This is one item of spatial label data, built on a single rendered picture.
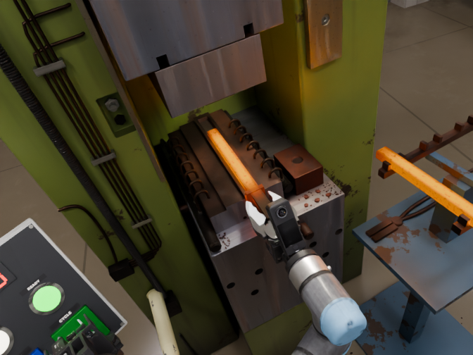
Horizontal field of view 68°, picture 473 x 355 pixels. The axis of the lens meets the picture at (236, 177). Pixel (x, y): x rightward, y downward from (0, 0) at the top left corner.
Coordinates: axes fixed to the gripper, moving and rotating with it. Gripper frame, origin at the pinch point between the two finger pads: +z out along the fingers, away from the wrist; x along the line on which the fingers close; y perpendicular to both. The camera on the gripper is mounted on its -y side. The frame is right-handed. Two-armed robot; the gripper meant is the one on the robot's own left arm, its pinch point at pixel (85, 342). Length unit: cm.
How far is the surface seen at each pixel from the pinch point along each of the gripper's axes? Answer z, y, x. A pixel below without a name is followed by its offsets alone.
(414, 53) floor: 102, -61, -320
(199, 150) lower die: 24, 9, -52
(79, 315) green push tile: 4.5, 3.1, -1.8
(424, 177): -24, -19, -71
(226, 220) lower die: 7.6, -5.7, -38.7
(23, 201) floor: 243, 21, -11
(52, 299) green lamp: 4.8, 8.8, -0.7
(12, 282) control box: 5.2, 15.7, 1.8
